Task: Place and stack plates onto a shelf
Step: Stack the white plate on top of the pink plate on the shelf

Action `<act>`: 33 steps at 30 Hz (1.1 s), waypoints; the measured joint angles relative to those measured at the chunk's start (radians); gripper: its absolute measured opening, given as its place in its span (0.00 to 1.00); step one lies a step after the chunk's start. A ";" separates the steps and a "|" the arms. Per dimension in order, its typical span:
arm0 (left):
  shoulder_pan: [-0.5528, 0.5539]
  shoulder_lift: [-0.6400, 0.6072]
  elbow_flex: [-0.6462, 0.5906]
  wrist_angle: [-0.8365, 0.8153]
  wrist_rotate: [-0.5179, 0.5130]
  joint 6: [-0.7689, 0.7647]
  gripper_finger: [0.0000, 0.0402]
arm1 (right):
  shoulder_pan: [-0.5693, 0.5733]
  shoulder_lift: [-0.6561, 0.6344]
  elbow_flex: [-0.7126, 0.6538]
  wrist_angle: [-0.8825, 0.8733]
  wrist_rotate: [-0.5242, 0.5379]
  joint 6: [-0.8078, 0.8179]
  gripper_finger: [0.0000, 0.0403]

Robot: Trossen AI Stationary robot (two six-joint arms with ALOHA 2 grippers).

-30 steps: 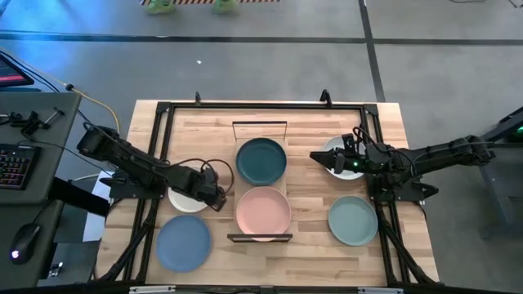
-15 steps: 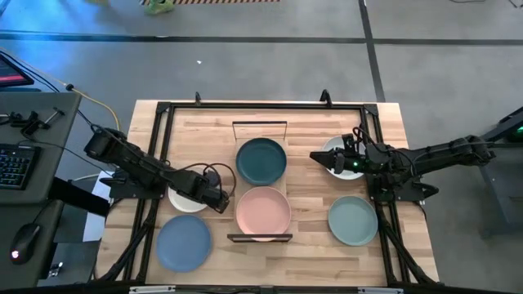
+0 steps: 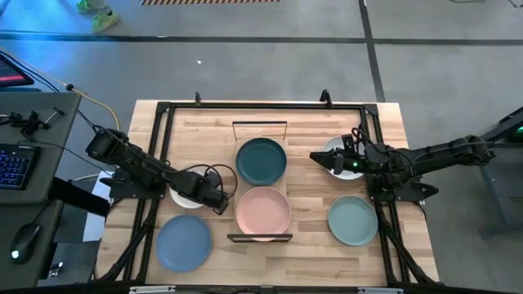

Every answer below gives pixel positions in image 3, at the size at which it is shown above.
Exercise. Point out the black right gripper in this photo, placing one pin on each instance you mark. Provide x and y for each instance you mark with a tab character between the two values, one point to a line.
355	161

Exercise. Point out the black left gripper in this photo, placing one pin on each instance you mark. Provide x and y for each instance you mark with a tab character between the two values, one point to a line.
198	188

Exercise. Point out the pink plate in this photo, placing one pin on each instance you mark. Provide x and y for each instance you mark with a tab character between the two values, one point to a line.
263	212

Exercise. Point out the dark teal plate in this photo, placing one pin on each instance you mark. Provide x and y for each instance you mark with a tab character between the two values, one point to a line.
261	161

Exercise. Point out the light green plate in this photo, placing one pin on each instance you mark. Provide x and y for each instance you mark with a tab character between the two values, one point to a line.
353	221

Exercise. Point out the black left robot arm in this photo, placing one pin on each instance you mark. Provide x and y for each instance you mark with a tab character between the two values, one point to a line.
135	161

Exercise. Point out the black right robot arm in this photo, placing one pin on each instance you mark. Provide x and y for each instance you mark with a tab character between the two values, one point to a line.
429	157

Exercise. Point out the white plate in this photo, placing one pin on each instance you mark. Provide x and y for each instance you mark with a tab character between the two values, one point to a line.
347	175
184	202

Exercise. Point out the blue plate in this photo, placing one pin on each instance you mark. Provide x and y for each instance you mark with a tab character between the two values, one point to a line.
184	243

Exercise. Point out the white paper sheet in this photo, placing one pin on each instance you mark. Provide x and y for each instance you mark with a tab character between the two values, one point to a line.
93	226

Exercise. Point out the small silver connector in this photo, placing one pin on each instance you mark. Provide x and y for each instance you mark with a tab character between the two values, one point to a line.
56	269

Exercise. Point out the grey desk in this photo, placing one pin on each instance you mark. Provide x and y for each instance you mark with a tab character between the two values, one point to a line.
41	122

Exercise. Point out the black computer mouse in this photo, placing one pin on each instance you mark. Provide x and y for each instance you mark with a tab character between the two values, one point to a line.
24	243

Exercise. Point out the black desk clamp tool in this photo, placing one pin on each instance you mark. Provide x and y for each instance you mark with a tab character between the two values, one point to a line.
30	121

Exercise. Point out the black backlit keyboard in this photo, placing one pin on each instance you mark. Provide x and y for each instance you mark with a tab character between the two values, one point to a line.
14	166

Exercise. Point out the person's green shoe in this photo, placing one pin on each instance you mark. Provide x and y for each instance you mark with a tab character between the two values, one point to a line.
105	21
90	5

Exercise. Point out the black monitor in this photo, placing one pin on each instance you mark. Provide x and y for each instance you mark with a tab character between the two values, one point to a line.
12	73

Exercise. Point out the black metal table frame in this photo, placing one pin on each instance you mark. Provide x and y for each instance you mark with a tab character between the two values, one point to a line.
265	105

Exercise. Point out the silver metal bracket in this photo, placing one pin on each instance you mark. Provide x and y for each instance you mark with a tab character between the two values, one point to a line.
152	289
381	290

